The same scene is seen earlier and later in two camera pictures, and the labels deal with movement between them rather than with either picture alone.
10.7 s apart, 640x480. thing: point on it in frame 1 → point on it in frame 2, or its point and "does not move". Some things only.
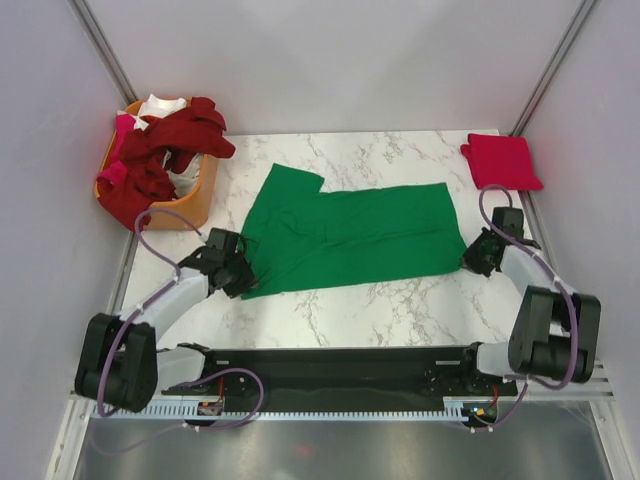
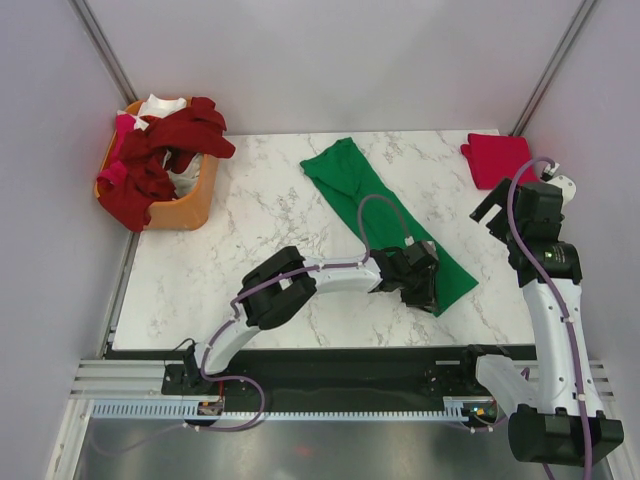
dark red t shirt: x=176 y=137 does not move
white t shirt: x=155 y=107 does not move
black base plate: x=340 y=377 does not move
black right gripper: x=470 y=261 → x=499 y=196
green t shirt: x=300 y=239 → x=345 y=175
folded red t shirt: x=501 y=160 does not move
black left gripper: x=248 y=279 → x=425 y=299
